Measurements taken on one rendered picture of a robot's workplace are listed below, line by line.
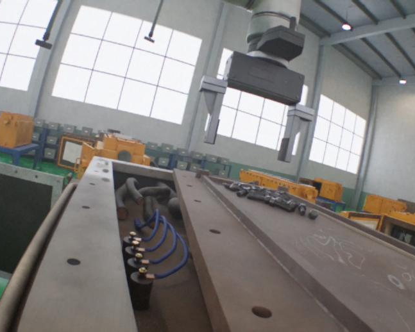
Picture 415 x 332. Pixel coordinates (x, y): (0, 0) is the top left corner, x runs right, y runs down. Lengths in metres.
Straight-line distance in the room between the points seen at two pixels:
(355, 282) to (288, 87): 0.31
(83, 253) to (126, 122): 9.15
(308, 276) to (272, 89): 0.29
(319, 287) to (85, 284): 0.17
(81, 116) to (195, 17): 5.92
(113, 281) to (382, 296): 0.23
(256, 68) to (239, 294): 0.33
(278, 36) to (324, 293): 0.31
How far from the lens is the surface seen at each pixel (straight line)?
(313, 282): 0.21
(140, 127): 9.42
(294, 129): 0.44
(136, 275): 0.34
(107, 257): 0.24
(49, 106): 9.59
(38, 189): 1.12
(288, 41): 0.37
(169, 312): 0.36
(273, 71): 0.42
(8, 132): 6.17
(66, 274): 0.21
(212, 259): 0.22
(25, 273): 0.37
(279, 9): 0.45
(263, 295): 0.19
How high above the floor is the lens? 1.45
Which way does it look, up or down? 3 degrees down
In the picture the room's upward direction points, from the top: 13 degrees clockwise
